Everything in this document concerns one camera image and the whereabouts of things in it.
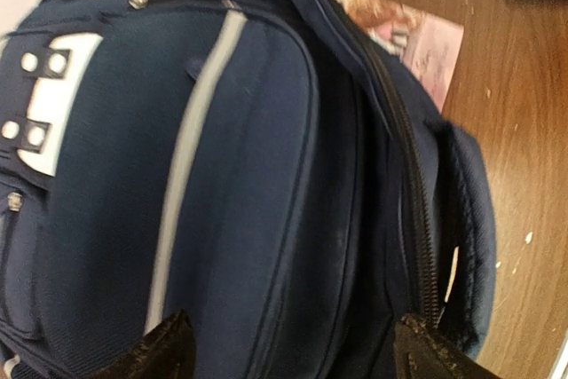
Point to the pink story book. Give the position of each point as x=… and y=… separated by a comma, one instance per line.
x=426, y=44

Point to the navy blue backpack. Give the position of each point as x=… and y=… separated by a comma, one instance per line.
x=262, y=165

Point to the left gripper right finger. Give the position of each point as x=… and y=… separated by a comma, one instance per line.
x=420, y=351

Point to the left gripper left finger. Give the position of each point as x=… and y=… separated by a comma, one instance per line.
x=168, y=351

